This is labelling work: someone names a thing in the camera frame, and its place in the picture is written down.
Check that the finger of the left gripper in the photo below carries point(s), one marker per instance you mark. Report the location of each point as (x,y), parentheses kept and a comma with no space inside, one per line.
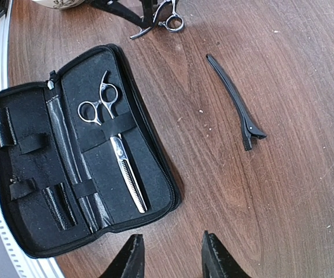
(116,8)

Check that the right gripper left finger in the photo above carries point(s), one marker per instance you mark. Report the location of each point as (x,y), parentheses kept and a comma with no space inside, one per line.
(129,261)

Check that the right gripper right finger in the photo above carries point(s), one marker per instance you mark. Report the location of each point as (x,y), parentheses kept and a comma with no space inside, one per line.
(217,261)

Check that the black zip tool case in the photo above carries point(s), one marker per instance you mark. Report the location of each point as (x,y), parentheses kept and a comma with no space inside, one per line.
(81,192)

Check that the silver thinning scissors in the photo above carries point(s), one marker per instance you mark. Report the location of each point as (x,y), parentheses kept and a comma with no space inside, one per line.
(108,95)

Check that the white ceramic bowl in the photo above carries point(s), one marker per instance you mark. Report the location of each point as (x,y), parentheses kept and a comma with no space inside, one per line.
(59,4)

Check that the black hair clip centre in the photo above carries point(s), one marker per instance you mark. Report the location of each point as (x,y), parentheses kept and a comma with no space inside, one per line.
(248,128)

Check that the silver straight scissors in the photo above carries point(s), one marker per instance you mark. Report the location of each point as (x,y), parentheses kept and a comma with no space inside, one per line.
(172,23)

